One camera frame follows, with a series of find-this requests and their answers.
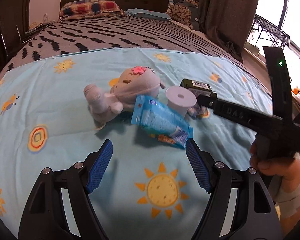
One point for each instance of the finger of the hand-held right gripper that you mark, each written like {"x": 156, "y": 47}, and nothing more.
{"x": 210, "y": 103}

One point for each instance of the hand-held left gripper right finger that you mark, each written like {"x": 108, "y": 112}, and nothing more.
{"x": 198, "y": 170}

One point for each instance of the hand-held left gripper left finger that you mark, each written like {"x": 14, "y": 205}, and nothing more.
{"x": 100, "y": 170}

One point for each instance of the dark green box with barcode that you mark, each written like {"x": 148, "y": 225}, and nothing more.
{"x": 196, "y": 86}

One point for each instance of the blue packet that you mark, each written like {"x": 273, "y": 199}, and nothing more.
{"x": 160, "y": 120}

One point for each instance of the person's right forearm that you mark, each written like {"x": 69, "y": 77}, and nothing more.
{"x": 292, "y": 196}

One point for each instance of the person's right hand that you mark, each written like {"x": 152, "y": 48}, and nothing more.
{"x": 277, "y": 168}

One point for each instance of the white plastic cup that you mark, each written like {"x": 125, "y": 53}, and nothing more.
{"x": 180, "y": 100}

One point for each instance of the small orange plush toy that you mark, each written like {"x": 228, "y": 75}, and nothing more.
{"x": 296, "y": 90}

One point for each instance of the light blue printed blanket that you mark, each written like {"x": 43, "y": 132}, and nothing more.
{"x": 65, "y": 130}

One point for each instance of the grey plush toy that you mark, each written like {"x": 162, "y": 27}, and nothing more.
{"x": 130, "y": 87}

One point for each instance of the dark brown window curtain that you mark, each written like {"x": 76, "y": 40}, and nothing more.
{"x": 225, "y": 12}

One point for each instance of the brown patterned cushion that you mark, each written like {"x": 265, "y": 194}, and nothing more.
{"x": 183, "y": 13}

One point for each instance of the black folding rack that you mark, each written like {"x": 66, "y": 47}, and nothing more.
{"x": 270, "y": 28}

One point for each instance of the window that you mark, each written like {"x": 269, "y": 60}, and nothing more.
{"x": 297, "y": 30}

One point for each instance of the teal pillow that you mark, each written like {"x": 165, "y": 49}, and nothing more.
{"x": 150, "y": 14}

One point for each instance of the grey black striped bedspread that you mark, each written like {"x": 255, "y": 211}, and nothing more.
{"x": 115, "y": 35}

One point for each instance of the red blue plaid pillow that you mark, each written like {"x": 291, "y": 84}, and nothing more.
{"x": 92, "y": 8}

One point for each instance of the nightstand clutter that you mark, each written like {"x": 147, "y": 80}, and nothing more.
{"x": 38, "y": 27}

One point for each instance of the metal chair frame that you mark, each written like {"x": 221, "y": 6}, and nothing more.
{"x": 11, "y": 38}

